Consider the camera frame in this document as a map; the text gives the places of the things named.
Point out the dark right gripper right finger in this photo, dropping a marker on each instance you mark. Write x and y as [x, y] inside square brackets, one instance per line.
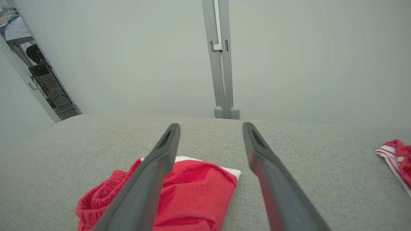
[282, 199]

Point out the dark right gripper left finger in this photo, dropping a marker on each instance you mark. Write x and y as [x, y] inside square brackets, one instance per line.
[144, 192]

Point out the red basketball shorts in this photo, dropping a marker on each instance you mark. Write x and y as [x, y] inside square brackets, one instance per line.
[199, 192]

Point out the red basketball jersey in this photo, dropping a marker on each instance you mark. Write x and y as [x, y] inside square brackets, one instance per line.
[403, 157]

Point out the black computer tower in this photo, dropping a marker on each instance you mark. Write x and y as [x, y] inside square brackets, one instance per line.
[51, 86]

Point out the black office chair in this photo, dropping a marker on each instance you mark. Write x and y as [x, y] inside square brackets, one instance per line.
[35, 53]

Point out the white desk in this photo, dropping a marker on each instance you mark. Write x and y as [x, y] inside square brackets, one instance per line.
[17, 32]

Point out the grey partition post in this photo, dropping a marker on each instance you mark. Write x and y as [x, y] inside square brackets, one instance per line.
[221, 80]
[48, 110]

